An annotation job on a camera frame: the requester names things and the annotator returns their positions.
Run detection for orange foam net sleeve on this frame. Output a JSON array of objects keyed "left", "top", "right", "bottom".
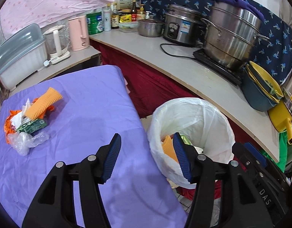
[
  {"left": 161, "top": 135, "right": 180, "bottom": 163},
  {"left": 25, "top": 87, "right": 63, "bottom": 120}
]

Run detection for green plastic bag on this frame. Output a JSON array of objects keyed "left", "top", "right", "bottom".
[{"left": 277, "top": 131, "right": 292, "bottom": 174}]

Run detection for black power cable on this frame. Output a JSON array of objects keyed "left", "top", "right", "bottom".
[{"left": 160, "top": 43, "right": 196, "bottom": 60}]

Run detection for pink dotted cloth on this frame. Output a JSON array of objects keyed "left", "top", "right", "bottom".
[{"left": 0, "top": 0, "right": 142, "bottom": 31}]

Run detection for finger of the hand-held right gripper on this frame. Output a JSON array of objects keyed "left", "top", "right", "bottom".
[
  {"left": 233, "top": 142, "right": 286, "bottom": 190},
  {"left": 244, "top": 142, "right": 267, "bottom": 168}
]

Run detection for black induction cooker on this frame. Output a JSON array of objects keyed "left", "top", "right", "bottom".
[{"left": 193, "top": 49, "right": 246, "bottom": 86}]

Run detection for waste bin with white liner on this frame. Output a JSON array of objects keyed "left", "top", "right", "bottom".
[{"left": 147, "top": 97, "right": 235, "bottom": 189}]

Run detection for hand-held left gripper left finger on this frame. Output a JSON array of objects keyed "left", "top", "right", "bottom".
[{"left": 22, "top": 133, "right": 122, "bottom": 228}]

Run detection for dish drainer with grey-blue lid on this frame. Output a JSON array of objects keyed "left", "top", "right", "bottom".
[{"left": 0, "top": 23, "right": 48, "bottom": 91}]

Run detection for white bottle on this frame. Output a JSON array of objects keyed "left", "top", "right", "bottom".
[{"left": 103, "top": 8, "right": 112, "bottom": 32}]

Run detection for orange printed plastic bag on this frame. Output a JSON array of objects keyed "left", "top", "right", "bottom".
[{"left": 3, "top": 109, "right": 18, "bottom": 145}]

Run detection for red plastic bag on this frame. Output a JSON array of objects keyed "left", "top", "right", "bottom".
[{"left": 177, "top": 185, "right": 219, "bottom": 201}]

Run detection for glass kettle with white handle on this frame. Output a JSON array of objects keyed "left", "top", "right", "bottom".
[{"left": 43, "top": 25, "right": 71, "bottom": 65}]

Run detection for purple cloth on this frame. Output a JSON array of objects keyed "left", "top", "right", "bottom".
[{"left": 206, "top": 0, "right": 265, "bottom": 21}]

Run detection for dark red curtain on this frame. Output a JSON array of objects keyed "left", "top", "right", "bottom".
[{"left": 90, "top": 39, "right": 253, "bottom": 148}]

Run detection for clear plastic bag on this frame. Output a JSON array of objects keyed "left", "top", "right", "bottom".
[{"left": 8, "top": 132, "right": 50, "bottom": 156}]

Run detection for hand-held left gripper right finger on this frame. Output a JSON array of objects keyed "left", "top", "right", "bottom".
[{"left": 173, "top": 132, "right": 275, "bottom": 228}]

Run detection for dark sauce bottle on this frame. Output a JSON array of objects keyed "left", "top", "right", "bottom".
[{"left": 111, "top": 2, "right": 120, "bottom": 29}]

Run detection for steel rice cooker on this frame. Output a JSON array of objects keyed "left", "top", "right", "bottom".
[{"left": 163, "top": 4, "right": 203, "bottom": 47}]

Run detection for clear food container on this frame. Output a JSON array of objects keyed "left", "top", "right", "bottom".
[{"left": 119, "top": 21, "right": 139, "bottom": 34}]

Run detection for dark green printed carton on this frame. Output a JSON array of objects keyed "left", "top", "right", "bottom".
[{"left": 16, "top": 119, "right": 48, "bottom": 134}]

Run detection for grey curved counter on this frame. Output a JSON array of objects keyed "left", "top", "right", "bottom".
[{"left": 89, "top": 30, "right": 281, "bottom": 163}]

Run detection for green tin can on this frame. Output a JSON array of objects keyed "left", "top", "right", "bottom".
[{"left": 86, "top": 12, "right": 105, "bottom": 36}]

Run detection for yellow label jar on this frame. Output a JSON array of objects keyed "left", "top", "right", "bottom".
[{"left": 119, "top": 9, "right": 132, "bottom": 24}]

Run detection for pink electric kettle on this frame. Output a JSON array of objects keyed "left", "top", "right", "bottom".
[{"left": 68, "top": 16, "right": 90, "bottom": 51}]

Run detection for stacked teal and yellow basins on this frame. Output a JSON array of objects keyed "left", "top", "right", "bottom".
[{"left": 242, "top": 61, "right": 284, "bottom": 112}]

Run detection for yellow oil bottle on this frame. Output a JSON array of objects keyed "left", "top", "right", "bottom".
[{"left": 137, "top": 4, "right": 146, "bottom": 20}]

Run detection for yellow electric pot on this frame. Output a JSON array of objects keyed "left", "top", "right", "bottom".
[{"left": 267, "top": 88, "right": 292, "bottom": 145}]

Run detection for white tissue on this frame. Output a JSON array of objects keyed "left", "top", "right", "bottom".
[{"left": 12, "top": 99, "right": 32, "bottom": 130}]

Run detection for large steel steamer pot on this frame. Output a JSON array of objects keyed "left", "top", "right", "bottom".
[{"left": 201, "top": 0, "right": 271, "bottom": 70}]

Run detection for small steel pot with lid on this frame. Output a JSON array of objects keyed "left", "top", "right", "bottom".
[{"left": 137, "top": 18, "right": 165, "bottom": 38}]

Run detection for purple tablecloth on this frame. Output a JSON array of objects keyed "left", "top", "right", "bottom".
[{"left": 0, "top": 65, "right": 188, "bottom": 228}]

